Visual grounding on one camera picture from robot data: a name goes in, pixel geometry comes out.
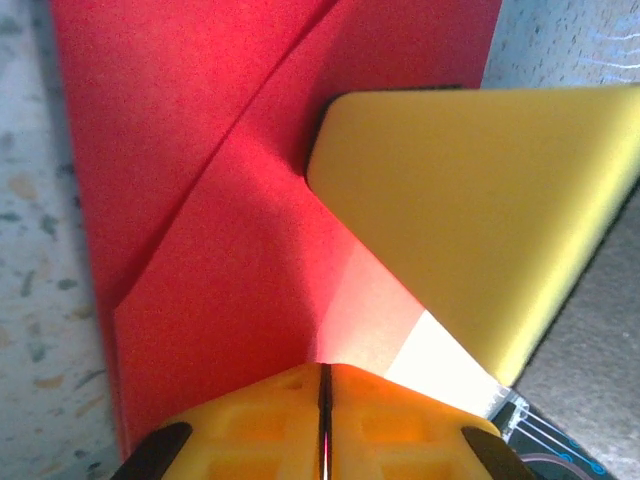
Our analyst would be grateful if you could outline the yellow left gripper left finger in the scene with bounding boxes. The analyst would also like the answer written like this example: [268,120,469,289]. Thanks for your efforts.
[109,363,326,480]

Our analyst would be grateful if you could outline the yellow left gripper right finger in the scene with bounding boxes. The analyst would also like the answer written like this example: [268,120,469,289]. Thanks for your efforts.
[325,363,536,480]

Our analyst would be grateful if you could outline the red square paper sheet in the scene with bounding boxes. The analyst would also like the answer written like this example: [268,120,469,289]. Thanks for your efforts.
[48,0,504,464]

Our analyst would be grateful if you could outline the blue circuit print side panel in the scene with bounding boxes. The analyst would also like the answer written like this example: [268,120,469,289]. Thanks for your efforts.
[492,399,606,480]

